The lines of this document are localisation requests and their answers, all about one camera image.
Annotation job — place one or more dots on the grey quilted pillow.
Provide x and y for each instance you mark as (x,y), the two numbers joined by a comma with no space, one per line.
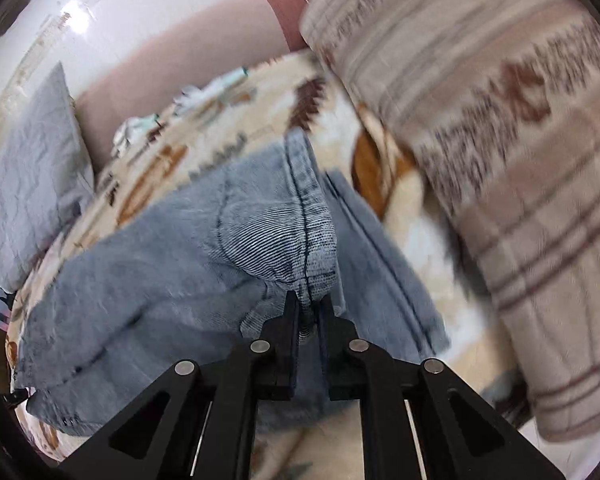
(30,180)

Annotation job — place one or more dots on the white teal crumpled cloth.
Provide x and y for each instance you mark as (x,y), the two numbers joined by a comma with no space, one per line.
(130,132)
(215,90)

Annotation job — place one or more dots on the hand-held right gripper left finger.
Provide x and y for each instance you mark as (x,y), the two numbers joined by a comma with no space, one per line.
(287,342)

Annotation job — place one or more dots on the leaf printed beige blanket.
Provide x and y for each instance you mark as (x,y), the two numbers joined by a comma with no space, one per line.
(210,127)

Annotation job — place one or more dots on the blue denim pants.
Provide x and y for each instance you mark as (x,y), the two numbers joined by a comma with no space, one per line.
(180,270)

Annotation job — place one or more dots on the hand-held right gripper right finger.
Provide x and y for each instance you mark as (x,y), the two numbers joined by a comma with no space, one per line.
(334,352)

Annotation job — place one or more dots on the striped beige patterned cushion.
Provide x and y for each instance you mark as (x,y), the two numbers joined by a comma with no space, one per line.
(480,85)

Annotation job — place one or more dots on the reddish brown sofa armrest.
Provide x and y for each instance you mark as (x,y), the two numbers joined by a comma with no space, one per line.
(287,15)

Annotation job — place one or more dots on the pink sofa backrest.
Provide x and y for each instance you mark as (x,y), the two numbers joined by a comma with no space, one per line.
(180,60)

